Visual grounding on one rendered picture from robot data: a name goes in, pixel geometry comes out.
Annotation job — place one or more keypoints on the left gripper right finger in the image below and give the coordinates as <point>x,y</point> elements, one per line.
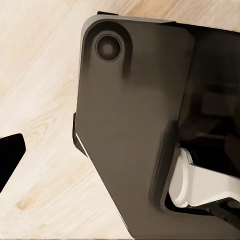
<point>232,149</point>

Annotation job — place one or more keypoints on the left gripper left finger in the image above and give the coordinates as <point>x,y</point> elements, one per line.
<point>12,150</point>

